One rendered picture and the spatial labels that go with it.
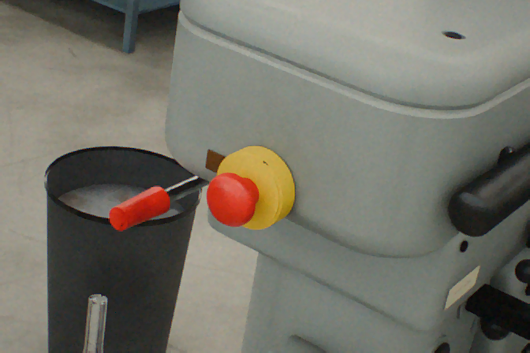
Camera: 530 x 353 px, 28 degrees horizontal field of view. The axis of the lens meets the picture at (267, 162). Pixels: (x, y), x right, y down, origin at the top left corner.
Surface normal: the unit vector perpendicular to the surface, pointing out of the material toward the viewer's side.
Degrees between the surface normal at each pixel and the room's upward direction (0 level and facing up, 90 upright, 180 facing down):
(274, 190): 90
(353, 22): 0
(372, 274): 90
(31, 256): 0
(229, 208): 91
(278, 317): 90
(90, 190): 0
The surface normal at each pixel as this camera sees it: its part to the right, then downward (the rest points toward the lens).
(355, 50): -0.30, -0.43
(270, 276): -0.79, 0.16
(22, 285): 0.15, -0.89
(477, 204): -0.58, 0.28
